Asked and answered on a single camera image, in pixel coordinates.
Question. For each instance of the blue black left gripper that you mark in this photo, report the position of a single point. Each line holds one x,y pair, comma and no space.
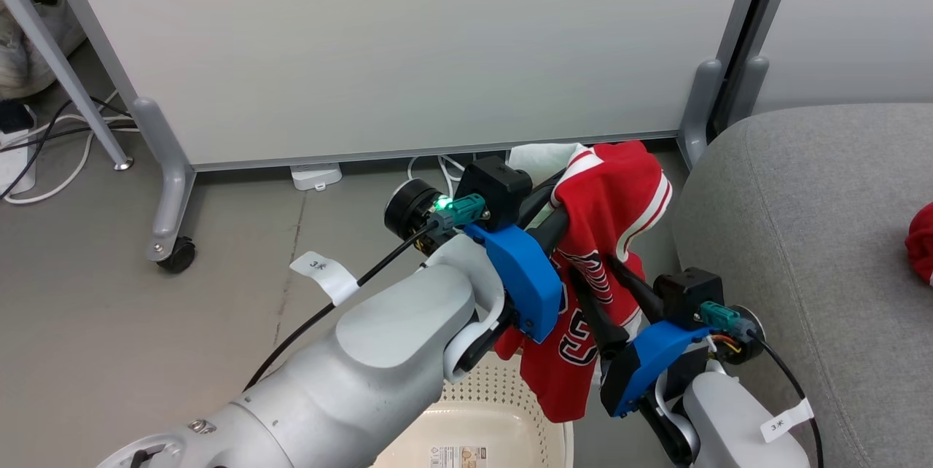
528,286

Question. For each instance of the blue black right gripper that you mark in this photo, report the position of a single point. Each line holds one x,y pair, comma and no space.
656,359

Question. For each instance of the red basketball jersey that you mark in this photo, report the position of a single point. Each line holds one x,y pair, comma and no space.
616,191

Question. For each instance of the plain red garment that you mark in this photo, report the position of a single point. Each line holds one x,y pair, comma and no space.
922,242

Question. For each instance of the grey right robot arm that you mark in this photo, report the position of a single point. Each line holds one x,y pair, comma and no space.
729,424

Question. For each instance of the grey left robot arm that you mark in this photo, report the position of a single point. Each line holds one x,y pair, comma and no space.
393,337

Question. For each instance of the cream perforated laundry basket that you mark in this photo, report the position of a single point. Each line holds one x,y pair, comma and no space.
481,410

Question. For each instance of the printed basket label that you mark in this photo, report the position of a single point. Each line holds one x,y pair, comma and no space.
458,457

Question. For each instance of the grey partition foot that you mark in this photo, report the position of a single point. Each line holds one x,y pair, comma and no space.
751,85
700,103
168,176

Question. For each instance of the grey fabric sofa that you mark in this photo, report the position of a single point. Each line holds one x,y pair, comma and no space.
816,235

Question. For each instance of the white partition panel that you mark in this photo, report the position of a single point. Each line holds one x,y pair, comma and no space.
853,16
401,38

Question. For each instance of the white power strip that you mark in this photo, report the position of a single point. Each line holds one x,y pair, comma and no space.
315,176

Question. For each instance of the black caster wheel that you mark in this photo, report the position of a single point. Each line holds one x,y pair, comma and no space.
178,255

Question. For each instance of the grey metal leg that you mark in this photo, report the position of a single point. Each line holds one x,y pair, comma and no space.
58,60

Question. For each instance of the white flat plastic block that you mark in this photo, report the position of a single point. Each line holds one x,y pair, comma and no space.
14,158

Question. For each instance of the white sneaker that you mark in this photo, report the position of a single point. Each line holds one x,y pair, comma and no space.
29,52

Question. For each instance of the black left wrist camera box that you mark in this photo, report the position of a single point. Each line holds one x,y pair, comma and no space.
496,187

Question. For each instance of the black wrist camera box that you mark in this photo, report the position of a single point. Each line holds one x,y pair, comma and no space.
496,187
685,293

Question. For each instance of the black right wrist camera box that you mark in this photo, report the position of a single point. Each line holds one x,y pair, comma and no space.
685,293

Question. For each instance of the teal left camera connector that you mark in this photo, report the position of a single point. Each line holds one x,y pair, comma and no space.
463,209

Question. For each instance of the teal camera connector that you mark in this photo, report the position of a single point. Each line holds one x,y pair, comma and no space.
463,209
721,316

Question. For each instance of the teal right camera connector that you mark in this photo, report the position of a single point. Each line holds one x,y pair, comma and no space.
721,316

